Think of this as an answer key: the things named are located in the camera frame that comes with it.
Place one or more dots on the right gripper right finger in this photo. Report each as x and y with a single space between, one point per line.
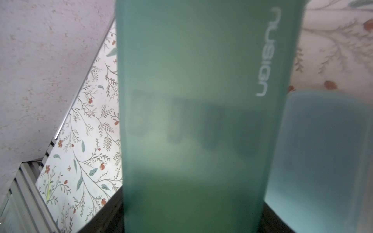
271 223

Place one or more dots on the dark green pencil case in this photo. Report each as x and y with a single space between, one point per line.
202 88

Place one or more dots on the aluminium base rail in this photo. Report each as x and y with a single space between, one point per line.
23 209

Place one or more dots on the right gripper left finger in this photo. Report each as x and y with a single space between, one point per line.
110 219

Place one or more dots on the light blue pencil case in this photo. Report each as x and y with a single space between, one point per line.
322 175

